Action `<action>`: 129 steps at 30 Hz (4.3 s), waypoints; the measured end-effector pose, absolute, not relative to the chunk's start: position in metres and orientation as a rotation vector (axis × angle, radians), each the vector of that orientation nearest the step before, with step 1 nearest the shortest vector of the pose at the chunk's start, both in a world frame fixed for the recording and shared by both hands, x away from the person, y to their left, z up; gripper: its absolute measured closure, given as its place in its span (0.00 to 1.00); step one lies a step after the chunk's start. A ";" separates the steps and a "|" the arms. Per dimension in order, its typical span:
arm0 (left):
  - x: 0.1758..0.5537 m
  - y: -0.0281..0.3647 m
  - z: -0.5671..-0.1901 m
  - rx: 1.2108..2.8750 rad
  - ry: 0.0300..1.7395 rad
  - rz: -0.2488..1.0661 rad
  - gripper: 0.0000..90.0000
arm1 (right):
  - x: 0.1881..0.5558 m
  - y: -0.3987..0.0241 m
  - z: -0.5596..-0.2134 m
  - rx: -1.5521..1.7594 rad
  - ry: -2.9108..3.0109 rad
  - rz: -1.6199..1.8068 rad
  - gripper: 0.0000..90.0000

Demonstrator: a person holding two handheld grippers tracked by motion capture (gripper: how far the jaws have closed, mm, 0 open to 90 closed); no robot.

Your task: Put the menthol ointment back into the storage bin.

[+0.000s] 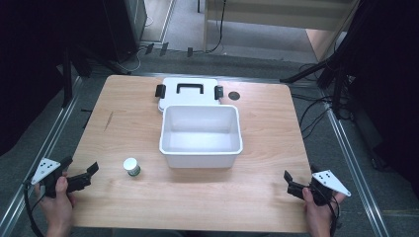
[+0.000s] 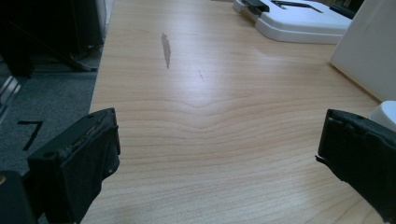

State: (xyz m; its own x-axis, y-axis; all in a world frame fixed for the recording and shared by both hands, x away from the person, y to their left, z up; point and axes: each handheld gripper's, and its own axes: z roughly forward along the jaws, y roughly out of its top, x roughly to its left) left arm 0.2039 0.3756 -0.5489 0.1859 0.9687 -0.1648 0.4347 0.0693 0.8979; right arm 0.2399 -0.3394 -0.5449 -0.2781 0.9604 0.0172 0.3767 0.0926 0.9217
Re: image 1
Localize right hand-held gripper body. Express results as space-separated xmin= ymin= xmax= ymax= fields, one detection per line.
xmin=303 ymin=165 xmax=352 ymax=207

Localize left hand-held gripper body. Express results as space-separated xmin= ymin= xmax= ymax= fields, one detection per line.
xmin=31 ymin=156 xmax=74 ymax=198

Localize person's right hand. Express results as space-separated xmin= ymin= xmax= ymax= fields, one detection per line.
xmin=301 ymin=187 xmax=347 ymax=237

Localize person's left hand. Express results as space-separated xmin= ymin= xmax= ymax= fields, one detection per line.
xmin=34 ymin=176 xmax=77 ymax=237

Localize small white jar green label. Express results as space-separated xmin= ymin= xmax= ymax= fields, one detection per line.
xmin=123 ymin=157 xmax=142 ymax=178

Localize black metal stand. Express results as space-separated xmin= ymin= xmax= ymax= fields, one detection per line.
xmin=279 ymin=55 xmax=352 ymax=117

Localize white plastic storage box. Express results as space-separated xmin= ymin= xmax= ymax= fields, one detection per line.
xmin=158 ymin=104 xmax=244 ymax=170

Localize black curtain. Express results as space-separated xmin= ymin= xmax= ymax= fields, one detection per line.
xmin=324 ymin=0 xmax=419 ymax=200
xmin=0 ymin=0 xmax=112 ymax=156

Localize black cabinet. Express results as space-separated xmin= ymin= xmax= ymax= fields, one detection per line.
xmin=101 ymin=0 xmax=148 ymax=64

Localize light wooden furniture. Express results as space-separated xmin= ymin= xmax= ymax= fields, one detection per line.
xmin=202 ymin=0 xmax=361 ymax=62

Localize aluminium frame rail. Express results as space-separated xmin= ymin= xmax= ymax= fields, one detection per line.
xmin=0 ymin=74 xmax=84 ymax=237
xmin=323 ymin=98 xmax=392 ymax=237

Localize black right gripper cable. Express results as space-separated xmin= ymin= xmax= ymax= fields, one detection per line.
xmin=324 ymin=187 xmax=342 ymax=237

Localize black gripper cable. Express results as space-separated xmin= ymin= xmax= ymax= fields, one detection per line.
xmin=324 ymin=187 xmax=342 ymax=237
xmin=22 ymin=179 xmax=45 ymax=237

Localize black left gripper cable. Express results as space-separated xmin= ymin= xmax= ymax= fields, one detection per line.
xmin=22 ymin=179 xmax=45 ymax=237

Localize black floor cables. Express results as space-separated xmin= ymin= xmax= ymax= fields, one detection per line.
xmin=291 ymin=62 xmax=334 ymax=140

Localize black metal post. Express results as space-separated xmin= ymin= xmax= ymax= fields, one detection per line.
xmin=61 ymin=47 xmax=74 ymax=109

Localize white floor cable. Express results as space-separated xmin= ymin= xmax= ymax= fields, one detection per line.
xmin=115 ymin=14 xmax=155 ymax=74

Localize white lid with black handle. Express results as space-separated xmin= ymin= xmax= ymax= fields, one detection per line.
xmin=154 ymin=77 xmax=225 ymax=115

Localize black hanging cable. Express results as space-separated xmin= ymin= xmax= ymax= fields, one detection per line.
xmin=207 ymin=0 xmax=229 ymax=54

